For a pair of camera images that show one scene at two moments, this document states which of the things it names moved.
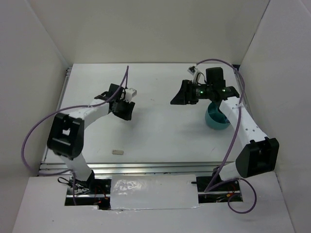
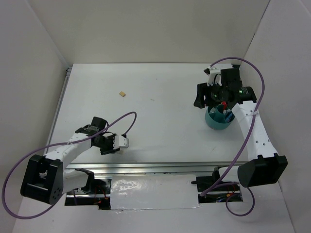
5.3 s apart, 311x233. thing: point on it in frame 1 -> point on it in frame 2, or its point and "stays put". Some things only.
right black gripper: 185,94 -> 201,91
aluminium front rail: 138,168 stays put
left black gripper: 127,114 -> 110,149
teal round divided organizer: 214,119 stays put
